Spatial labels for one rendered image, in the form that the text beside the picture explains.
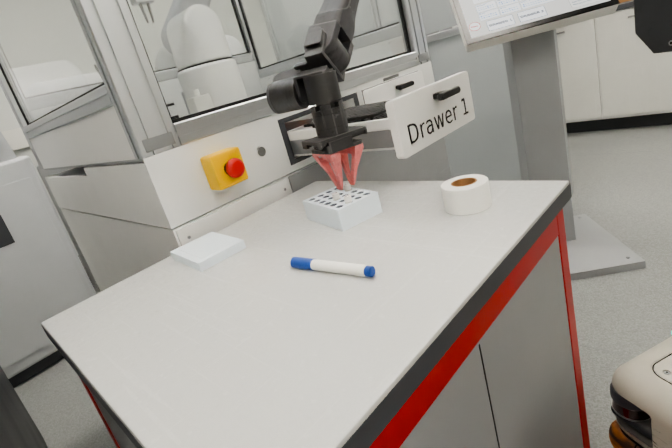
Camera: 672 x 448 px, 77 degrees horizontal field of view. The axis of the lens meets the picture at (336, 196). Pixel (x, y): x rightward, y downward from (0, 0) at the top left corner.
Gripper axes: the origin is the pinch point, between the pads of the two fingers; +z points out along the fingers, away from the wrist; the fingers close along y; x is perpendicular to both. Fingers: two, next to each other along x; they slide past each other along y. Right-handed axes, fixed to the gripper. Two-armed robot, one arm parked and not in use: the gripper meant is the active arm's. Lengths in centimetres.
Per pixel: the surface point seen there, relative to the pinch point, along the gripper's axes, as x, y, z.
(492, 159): -108, -168, 55
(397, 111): 3.1, -12.4, -9.8
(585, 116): -122, -297, 61
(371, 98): -36, -36, -9
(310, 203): -1.9, 6.9, 1.7
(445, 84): -1.2, -29.6, -11.2
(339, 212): 7.3, 6.6, 2.0
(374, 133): -3.9, -11.4, -6.0
